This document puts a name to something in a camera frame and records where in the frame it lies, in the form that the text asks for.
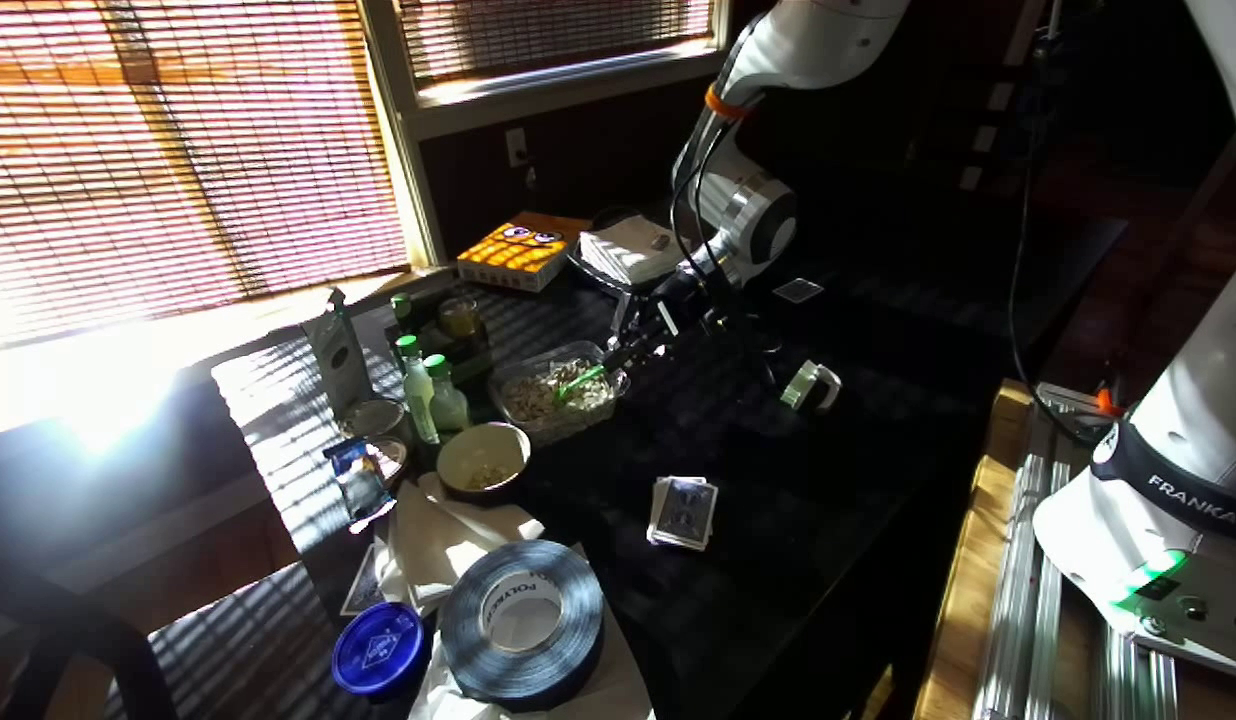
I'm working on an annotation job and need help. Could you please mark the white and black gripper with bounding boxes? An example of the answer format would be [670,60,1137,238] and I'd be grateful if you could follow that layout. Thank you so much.
[611,242,716,331]

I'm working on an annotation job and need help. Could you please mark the clear lunchbox with seeds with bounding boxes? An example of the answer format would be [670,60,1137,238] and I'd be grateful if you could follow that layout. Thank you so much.
[487,339,614,445]

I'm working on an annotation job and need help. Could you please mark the green plastic spoon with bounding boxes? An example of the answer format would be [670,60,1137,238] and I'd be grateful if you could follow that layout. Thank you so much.
[556,365,609,401]

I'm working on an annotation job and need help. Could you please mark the small bowl with seeds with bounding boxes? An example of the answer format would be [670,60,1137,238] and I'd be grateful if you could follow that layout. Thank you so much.
[437,418,533,496]

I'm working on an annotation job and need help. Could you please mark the white tissue packet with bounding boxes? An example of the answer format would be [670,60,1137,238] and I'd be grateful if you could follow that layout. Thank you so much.
[579,214,678,285]

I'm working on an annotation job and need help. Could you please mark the yellow snack box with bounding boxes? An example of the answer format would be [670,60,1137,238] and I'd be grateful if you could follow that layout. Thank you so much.
[457,212,585,293]

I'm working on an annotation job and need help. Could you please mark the small green cap bottle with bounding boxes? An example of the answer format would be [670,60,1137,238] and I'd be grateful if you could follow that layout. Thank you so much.
[422,351,469,436]

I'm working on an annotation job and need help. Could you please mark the clear spray bottle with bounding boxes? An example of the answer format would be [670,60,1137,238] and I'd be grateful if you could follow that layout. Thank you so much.
[307,287,371,418]

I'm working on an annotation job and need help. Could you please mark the white crumpled paper sheet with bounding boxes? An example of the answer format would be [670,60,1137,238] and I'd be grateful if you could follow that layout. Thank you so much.
[338,477,661,720]

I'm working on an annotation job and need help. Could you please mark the blue plastic lid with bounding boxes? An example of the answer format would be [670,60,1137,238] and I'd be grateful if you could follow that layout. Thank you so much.
[330,605,428,704]

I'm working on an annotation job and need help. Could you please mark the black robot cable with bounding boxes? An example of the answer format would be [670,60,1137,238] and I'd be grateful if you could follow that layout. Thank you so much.
[998,0,1113,432]

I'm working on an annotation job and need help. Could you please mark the grey duct tape roll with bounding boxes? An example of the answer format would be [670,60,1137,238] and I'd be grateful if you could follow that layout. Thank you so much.
[439,540,603,704]

